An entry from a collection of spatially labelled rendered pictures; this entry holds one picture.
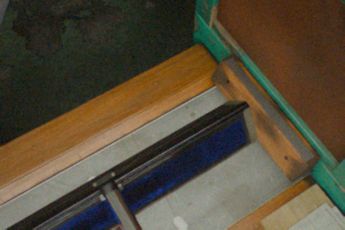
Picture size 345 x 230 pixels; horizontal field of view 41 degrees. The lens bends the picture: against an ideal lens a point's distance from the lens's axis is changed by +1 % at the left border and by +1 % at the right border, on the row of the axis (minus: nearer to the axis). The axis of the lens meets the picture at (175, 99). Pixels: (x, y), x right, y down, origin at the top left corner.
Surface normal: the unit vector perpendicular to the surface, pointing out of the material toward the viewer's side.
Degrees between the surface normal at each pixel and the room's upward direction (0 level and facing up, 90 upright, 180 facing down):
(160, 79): 0
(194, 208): 0
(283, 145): 66
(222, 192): 0
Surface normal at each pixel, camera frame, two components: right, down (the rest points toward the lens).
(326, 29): -0.85, 0.47
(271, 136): -0.77, 0.22
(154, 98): 0.00, -0.47
